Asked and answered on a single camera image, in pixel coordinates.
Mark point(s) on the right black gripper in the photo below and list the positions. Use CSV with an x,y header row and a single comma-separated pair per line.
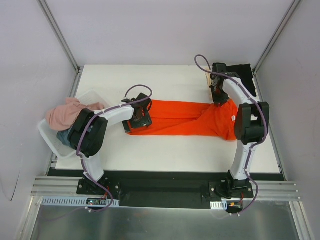
x,y
220,99

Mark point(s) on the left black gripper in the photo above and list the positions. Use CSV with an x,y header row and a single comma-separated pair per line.
x,y
139,125

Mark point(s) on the orange t shirt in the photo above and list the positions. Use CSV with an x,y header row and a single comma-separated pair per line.
x,y
180,118

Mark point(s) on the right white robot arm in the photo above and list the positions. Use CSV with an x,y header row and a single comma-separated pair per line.
x,y
250,128

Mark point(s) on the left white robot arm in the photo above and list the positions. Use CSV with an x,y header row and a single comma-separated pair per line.
x,y
87,134

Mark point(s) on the folded beige t shirt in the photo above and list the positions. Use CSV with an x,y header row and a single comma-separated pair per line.
x,y
209,84

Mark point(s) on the folded black t shirt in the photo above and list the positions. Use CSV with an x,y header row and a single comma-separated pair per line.
x,y
244,72

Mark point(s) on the pink t shirt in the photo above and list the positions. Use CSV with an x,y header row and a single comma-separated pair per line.
x,y
62,117

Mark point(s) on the blue grey t shirt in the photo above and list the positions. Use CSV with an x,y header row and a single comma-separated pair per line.
x,y
63,137

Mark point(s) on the white plastic basket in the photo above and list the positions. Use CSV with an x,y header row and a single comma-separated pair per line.
x,y
50,136

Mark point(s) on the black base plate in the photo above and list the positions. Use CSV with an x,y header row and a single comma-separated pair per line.
x,y
178,190

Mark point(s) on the right aluminium frame post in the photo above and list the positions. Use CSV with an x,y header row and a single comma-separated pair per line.
x,y
276,35

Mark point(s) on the aluminium frame post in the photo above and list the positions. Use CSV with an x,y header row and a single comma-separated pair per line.
x,y
59,34
276,35

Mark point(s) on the left white cable duct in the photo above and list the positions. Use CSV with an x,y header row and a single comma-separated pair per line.
x,y
70,201

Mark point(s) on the left aluminium frame post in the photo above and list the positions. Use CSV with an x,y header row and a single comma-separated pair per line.
x,y
59,34

